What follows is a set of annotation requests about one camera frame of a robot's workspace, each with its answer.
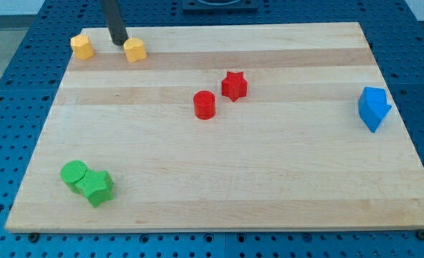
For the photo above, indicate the green circle block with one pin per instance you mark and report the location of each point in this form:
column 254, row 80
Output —
column 72, row 172

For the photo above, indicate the yellow hexagon block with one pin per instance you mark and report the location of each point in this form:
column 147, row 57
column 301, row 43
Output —
column 82, row 47

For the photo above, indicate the red cylinder block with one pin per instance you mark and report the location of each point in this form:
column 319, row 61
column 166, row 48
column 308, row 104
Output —
column 204, row 105

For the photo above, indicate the red star block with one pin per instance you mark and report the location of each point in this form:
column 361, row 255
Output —
column 234, row 86

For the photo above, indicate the light wooden board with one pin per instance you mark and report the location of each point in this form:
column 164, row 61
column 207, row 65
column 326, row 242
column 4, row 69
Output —
column 293, row 155

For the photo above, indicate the yellow heart block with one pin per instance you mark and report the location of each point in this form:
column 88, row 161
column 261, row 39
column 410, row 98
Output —
column 134, row 49

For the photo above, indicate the green star block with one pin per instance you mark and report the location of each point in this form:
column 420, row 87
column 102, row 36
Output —
column 96, row 187

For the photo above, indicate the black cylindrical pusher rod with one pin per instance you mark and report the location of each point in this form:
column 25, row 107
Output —
column 115, row 22

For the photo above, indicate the blue arrow block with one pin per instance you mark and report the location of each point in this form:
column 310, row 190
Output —
column 373, row 107

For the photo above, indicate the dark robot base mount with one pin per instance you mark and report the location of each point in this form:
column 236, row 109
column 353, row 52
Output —
column 189, row 6

